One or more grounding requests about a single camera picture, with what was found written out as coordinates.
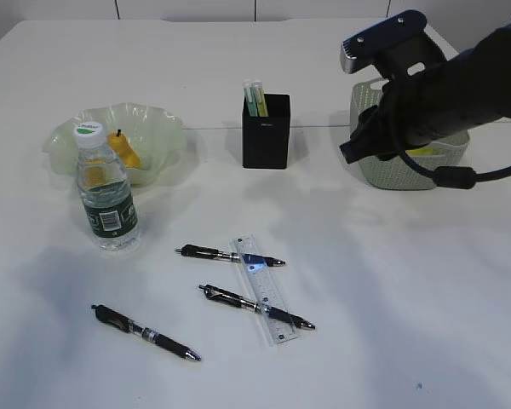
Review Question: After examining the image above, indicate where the black pen lower left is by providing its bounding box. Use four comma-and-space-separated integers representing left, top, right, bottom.
91, 304, 202, 362

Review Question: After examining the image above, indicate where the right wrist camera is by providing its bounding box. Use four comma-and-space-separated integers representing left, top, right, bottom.
340, 9, 446, 81

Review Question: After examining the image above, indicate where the yellow pen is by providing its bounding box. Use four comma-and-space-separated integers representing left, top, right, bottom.
251, 81, 268, 117

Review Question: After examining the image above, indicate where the black pen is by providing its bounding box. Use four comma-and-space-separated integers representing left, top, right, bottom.
91, 304, 202, 362
198, 284, 316, 330
175, 244, 286, 268

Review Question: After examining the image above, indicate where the black square pen holder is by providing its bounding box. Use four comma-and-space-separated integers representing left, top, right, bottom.
242, 94, 291, 170

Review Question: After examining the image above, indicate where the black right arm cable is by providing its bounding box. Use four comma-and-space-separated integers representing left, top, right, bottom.
378, 80, 511, 191

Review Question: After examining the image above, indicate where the yellow waste paper wrapper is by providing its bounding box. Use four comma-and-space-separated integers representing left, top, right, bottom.
406, 146, 439, 157

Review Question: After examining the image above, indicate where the green woven plastic basket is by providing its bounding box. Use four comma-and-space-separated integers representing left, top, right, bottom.
350, 78, 470, 191

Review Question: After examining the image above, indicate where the black pen upper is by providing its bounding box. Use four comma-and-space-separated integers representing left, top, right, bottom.
175, 244, 286, 268

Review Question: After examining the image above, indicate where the clear plastic ruler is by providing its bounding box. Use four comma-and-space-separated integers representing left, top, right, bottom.
231, 236, 299, 344

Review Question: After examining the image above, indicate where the black pen middle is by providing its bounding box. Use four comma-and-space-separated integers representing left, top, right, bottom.
198, 284, 316, 330

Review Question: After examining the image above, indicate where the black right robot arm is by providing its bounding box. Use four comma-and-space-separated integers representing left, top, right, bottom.
340, 10, 511, 163

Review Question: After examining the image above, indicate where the green ruffled glass plate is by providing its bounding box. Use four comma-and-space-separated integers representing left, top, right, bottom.
43, 102, 187, 186

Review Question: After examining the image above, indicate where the clear water bottle green label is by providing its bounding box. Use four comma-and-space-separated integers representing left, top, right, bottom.
73, 121, 139, 251

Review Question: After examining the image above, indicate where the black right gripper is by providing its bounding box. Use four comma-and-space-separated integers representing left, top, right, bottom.
339, 76, 434, 164

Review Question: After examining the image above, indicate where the mint green pen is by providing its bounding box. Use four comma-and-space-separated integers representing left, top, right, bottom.
243, 80, 258, 117

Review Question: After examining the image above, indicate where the yellow pear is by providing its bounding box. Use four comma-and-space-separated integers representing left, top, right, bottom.
107, 130, 141, 169

